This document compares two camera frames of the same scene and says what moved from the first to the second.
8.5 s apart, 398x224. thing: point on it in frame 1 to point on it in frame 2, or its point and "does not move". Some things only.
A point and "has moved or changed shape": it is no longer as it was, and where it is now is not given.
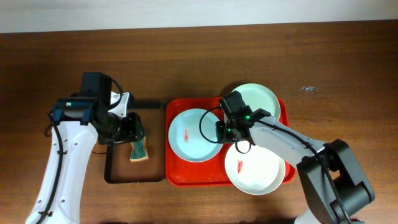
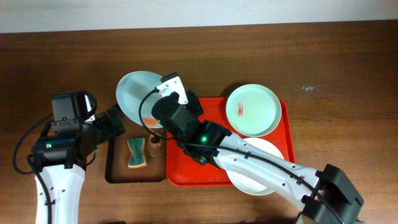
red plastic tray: [211, 173] does not move
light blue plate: [192, 135] has moved or changed shape
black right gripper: [222, 131] to [193, 102]
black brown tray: [119, 168] does not move
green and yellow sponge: [139, 151] has moved or changed shape
